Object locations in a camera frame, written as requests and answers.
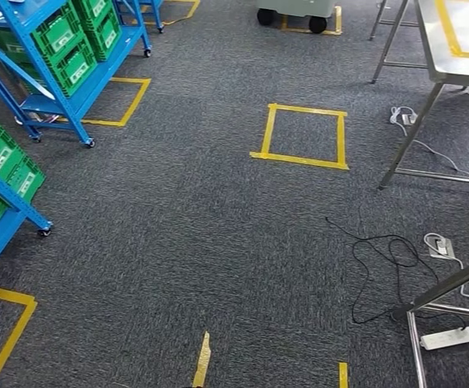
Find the grey floor socket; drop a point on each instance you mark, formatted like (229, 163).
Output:
(442, 249)
(408, 119)

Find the white power strip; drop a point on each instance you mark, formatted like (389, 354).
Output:
(448, 338)

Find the grey wheeled cart robot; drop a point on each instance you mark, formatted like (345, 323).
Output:
(295, 6)

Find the stainless steel table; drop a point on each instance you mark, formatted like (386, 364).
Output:
(432, 48)

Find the stainless steel workbench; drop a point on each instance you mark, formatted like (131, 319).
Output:
(453, 282)

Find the yellow tape frame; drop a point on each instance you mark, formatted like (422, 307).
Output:
(451, 37)

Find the yellow floor tape marking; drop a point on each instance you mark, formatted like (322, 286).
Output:
(343, 375)
(338, 18)

